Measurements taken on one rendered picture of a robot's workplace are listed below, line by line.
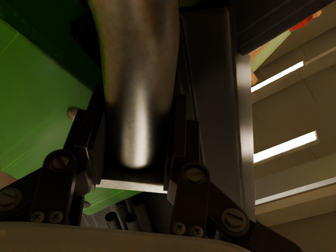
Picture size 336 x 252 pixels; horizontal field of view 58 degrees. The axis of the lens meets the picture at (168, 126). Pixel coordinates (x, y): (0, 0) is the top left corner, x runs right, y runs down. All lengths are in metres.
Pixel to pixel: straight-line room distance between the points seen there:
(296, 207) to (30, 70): 4.53
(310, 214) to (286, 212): 0.31
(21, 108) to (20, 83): 0.02
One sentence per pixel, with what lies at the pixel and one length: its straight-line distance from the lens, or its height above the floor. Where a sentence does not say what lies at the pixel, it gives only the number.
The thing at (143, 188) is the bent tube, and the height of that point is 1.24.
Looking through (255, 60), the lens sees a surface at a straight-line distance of 3.13.
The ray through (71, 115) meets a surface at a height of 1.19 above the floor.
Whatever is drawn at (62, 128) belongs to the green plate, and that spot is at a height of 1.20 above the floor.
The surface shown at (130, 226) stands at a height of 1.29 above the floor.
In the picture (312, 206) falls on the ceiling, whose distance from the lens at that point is 4.62.
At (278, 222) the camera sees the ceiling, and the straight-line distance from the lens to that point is 4.90.
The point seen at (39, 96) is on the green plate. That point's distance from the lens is 0.18.
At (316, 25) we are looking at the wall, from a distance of 9.67.
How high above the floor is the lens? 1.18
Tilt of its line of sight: 18 degrees up
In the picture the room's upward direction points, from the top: 139 degrees clockwise
